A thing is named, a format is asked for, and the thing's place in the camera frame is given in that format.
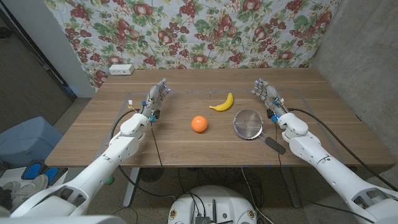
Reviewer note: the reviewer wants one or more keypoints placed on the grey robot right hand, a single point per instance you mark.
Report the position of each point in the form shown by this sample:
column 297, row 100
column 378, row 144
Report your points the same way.
column 269, row 95

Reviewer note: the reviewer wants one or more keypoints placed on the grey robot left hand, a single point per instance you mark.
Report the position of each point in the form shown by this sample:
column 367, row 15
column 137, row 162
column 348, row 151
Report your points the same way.
column 154, row 99

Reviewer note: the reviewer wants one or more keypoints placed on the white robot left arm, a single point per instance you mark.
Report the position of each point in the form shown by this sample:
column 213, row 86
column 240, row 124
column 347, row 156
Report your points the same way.
column 118, row 149

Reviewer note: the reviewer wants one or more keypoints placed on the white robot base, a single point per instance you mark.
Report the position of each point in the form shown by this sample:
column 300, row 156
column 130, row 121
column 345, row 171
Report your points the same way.
column 217, row 202

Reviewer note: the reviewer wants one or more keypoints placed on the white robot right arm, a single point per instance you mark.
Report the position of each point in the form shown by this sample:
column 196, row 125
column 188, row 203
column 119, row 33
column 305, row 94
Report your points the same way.
column 326, row 168

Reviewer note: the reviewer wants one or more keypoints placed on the yellow toy banana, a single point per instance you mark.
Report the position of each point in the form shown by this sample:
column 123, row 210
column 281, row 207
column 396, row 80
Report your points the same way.
column 225, row 105

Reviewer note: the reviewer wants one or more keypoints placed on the white power strip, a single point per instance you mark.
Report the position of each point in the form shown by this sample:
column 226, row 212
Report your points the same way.
column 121, row 69

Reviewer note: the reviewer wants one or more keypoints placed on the orange fruit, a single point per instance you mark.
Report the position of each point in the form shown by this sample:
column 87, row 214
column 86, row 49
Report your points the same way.
column 199, row 124

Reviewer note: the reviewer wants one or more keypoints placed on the black round fan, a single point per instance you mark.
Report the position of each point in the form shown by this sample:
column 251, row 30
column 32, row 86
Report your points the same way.
column 151, row 174

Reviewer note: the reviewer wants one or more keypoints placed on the floral fruit print backdrop cloth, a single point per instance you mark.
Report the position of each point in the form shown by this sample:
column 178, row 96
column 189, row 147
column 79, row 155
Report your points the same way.
column 202, row 31

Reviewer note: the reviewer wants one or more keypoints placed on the green ball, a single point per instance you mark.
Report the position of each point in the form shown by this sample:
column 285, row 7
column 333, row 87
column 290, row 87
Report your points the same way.
column 110, row 180

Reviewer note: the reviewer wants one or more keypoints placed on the white table leg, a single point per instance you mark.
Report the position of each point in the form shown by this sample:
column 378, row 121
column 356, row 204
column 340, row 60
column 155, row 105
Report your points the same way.
column 130, row 189

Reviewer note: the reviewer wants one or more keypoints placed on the grey table leg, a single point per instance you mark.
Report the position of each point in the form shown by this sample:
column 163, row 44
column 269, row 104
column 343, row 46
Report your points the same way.
column 292, row 189

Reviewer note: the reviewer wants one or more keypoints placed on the blue foot pedal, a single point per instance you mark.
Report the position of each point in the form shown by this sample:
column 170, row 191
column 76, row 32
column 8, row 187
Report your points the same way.
column 51, row 174
column 32, row 171

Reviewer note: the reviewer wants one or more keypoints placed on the grey-blue plastic bin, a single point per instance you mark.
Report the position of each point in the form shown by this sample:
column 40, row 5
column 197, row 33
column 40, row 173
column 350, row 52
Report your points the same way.
column 28, row 143

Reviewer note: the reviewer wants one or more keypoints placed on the white sneaker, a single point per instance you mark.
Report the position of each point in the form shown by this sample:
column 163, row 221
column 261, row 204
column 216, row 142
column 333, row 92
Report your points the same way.
column 31, row 186
column 11, row 186

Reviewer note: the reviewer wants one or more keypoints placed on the white robot torso edge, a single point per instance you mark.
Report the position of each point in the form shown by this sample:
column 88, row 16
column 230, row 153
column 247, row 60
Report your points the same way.
column 62, row 219

